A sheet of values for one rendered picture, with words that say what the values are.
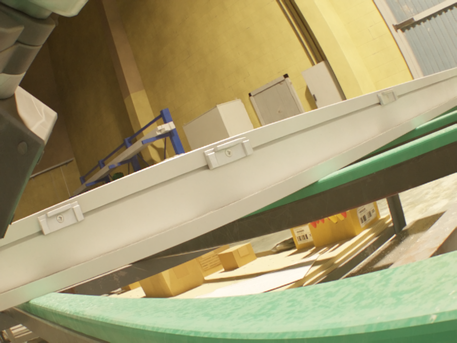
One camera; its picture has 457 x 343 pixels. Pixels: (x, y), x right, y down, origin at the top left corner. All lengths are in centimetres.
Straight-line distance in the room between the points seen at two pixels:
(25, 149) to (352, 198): 41
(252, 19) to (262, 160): 892
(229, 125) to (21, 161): 959
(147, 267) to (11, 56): 84
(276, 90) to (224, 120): 106
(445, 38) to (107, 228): 657
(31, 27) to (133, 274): 83
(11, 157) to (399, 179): 39
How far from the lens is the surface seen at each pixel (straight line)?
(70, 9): 19
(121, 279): 98
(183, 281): 171
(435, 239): 28
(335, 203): 57
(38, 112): 22
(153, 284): 177
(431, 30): 700
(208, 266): 188
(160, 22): 1180
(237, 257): 180
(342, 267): 131
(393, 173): 51
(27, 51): 20
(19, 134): 19
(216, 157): 55
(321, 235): 154
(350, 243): 139
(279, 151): 59
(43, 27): 20
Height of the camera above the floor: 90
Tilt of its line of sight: 1 degrees up
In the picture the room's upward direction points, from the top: 22 degrees counter-clockwise
